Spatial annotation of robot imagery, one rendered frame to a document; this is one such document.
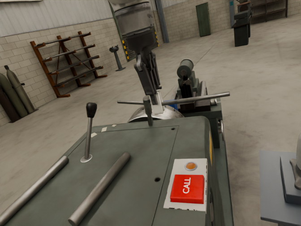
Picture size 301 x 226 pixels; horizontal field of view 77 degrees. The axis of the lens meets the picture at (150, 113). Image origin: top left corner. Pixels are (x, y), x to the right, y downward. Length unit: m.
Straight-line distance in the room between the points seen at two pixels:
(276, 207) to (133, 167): 0.71
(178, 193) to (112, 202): 0.14
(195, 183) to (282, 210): 0.67
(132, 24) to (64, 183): 0.43
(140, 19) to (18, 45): 7.48
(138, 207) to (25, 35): 7.86
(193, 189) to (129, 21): 0.39
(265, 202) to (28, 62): 7.63
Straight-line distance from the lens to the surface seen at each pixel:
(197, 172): 0.44
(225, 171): 1.46
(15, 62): 7.71
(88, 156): 0.61
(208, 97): 0.54
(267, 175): 1.16
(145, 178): 0.46
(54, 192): 0.56
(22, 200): 0.58
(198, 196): 0.38
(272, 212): 1.02
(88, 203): 0.44
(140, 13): 0.50
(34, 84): 7.85
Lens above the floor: 1.56
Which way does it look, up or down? 24 degrees down
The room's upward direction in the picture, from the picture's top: 16 degrees counter-clockwise
